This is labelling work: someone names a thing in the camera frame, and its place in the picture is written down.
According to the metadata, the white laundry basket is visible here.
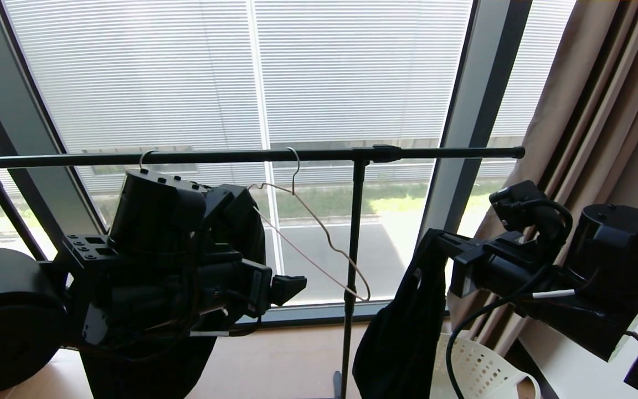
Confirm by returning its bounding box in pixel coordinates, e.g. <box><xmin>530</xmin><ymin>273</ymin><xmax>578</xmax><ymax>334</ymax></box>
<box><xmin>432</xmin><ymin>331</ymin><xmax>542</xmax><ymax>399</ymax></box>

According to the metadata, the black garment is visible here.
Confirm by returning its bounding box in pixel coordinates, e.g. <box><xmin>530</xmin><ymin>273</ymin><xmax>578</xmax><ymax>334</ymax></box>
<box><xmin>80</xmin><ymin>183</ymin><xmax>267</xmax><ymax>399</ymax></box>
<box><xmin>352</xmin><ymin>228</ymin><xmax>450</xmax><ymax>399</ymax></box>

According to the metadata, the black clothes rack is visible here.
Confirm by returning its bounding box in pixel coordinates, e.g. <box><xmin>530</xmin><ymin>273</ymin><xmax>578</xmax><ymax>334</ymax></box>
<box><xmin>0</xmin><ymin>145</ymin><xmax>526</xmax><ymax>399</ymax></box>

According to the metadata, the window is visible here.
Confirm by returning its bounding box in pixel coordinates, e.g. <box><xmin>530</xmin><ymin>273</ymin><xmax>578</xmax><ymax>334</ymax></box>
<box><xmin>0</xmin><ymin>0</ymin><xmax>577</xmax><ymax>329</ymax></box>

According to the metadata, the brown curtain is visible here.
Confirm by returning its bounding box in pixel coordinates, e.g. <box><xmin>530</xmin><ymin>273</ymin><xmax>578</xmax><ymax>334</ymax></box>
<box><xmin>445</xmin><ymin>0</ymin><xmax>638</xmax><ymax>356</ymax></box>

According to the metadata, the pink clothes hanger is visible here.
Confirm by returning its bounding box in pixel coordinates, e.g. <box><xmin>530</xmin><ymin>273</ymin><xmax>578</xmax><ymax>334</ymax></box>
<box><xmin>138</xmin><ymin>149</ymin><xmax>160</xmax><ymax>173</ymax></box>
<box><xmin>248</xmin><ymin>146</ymin><xmax>372</xmax><ymax>303</ymax></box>

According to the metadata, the black cable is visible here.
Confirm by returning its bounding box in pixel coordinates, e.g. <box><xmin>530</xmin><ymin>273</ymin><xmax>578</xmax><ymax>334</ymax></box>
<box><xmin>445</xmin><ymin>265</ymin><xmax>553</xmax><ymax>399</ymax></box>

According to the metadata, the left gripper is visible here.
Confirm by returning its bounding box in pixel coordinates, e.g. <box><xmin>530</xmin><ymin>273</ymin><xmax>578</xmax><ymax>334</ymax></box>
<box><xmin>198</xmin><ymin>258</ymin><xmax>308</xmax><ymax>322</ymax></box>

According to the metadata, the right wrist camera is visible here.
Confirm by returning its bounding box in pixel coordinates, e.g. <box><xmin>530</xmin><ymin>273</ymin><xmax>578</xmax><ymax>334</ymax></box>
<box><xmin>487</xmin><ymin>180</ymin><xmax>574</xmax><ymax>245</ymax></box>

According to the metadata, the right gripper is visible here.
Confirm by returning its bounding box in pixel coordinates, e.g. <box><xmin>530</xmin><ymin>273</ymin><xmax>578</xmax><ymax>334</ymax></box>
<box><xmin>449</xmin><ymin>233</ymin><xmax>548</xmax><ymax>300</ymax></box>

